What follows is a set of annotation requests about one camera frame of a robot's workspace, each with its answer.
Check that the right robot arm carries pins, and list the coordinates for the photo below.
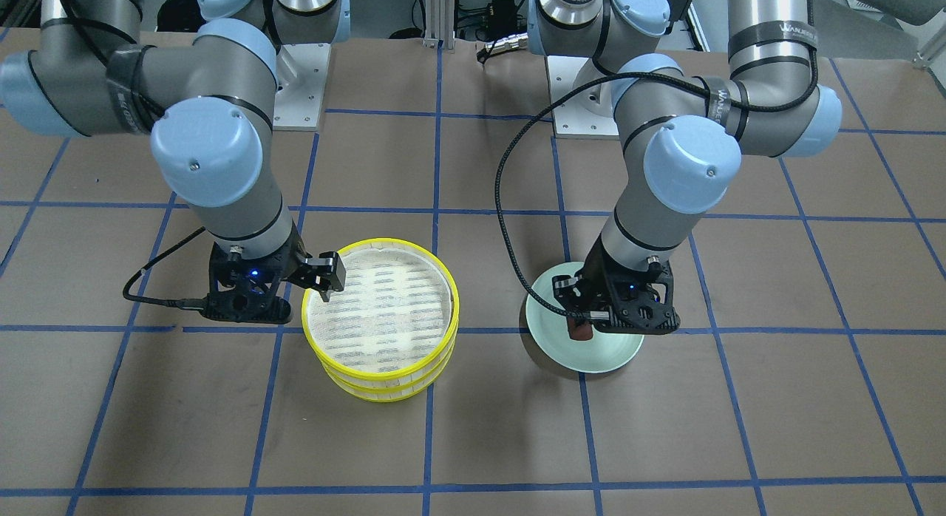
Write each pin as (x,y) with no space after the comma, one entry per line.
(209,110)

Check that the yellow steamer layer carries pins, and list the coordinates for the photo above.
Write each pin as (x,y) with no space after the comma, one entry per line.
(386,369)
(392,287)

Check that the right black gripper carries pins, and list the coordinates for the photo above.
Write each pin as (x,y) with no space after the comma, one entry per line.
(291,258)

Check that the dark red bun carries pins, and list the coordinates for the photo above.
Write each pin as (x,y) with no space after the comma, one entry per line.
(579,330)

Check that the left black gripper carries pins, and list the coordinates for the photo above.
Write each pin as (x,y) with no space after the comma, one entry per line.
(596,274)

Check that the light green plate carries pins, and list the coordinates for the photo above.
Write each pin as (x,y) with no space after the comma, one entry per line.
(602,353)

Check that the aluminium frame post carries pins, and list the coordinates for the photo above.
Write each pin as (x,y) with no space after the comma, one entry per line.
(439,22)

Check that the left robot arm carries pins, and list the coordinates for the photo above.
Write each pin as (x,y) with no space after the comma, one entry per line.
(683,138)

